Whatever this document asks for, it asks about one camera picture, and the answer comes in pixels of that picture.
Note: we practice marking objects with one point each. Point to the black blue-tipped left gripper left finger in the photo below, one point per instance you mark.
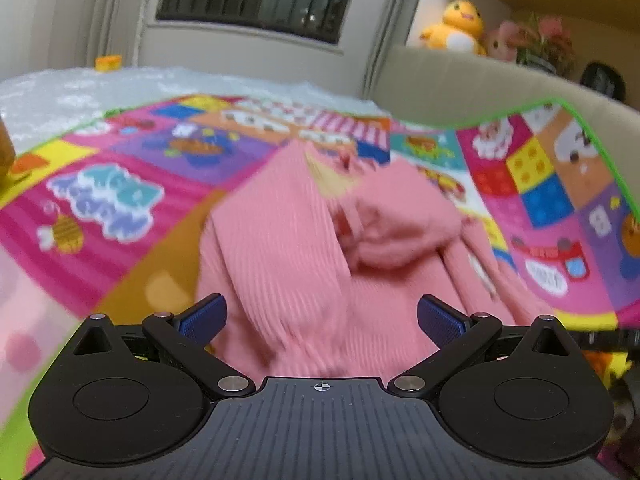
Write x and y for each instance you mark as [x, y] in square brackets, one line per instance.
[120, 394]

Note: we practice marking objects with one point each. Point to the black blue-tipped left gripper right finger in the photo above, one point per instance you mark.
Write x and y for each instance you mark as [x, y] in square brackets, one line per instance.
[519, 394]

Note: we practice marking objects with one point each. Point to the pink ribbed knit sweater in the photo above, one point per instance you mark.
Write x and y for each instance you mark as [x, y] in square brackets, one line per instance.
[322, 262]

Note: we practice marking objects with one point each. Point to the colourful cartoon play mat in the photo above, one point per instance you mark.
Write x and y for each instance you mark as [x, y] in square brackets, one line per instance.
[108, 218]

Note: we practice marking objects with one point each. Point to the beige sofa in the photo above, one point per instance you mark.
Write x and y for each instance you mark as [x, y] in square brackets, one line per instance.
[445, 89]

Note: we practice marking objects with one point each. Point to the black round object on shelf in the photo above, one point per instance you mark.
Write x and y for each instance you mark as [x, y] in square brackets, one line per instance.
[604, 79]

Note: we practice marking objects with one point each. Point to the small orange toy block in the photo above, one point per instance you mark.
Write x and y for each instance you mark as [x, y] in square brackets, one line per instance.
[108, 63]

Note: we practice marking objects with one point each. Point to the pink plush toy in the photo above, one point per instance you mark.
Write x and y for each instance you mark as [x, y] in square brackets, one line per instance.
[498, 42]

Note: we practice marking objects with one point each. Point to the potted pink flowers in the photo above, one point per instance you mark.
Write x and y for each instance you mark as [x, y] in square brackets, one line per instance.
[544, 42]

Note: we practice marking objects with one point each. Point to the yellow duck plush toy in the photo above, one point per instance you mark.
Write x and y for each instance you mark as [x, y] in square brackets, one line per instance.
[461, 29]

